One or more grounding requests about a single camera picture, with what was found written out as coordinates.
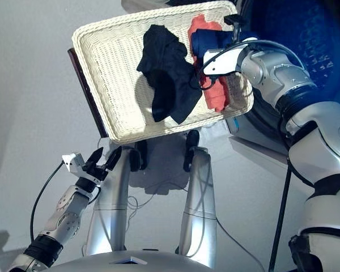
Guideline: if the navy blue cloth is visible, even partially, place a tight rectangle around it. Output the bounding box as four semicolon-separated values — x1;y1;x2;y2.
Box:
190;27;257;57

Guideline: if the black cloth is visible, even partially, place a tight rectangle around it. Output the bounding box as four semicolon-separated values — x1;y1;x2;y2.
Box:
135;24;203;125

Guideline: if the grey washing machine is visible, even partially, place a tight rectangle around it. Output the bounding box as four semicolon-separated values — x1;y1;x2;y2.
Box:
226;0;340;159

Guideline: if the pale woven basket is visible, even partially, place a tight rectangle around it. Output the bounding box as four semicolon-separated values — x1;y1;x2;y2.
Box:
71;0;255;142

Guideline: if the dark brown wooden stand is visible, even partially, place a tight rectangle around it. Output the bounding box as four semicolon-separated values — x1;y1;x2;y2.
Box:
67;48;110;139

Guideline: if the orange-red cloth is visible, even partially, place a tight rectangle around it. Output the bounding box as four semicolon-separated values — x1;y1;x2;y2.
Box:
186;15;230;112

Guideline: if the silver robot torso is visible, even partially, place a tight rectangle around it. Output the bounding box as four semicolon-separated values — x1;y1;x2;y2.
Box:
46;249;213;272

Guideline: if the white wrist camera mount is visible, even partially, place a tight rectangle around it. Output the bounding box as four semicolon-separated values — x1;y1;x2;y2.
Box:
202;39;258;77
61;152;100;185

